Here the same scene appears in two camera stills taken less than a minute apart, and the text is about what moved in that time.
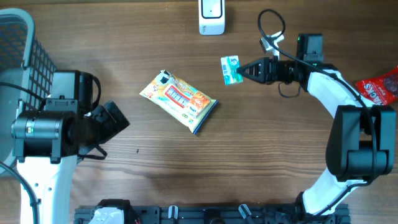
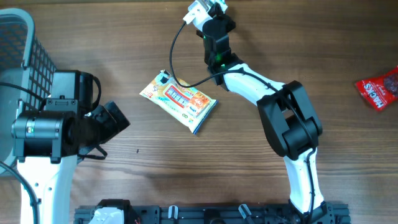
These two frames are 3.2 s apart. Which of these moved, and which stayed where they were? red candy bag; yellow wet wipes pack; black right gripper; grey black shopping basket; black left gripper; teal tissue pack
Moved: teal tissue pack; black right gripper
Stayed: red candy bag; black left gripper; grey black shopping basket; yellow wet wipes pack
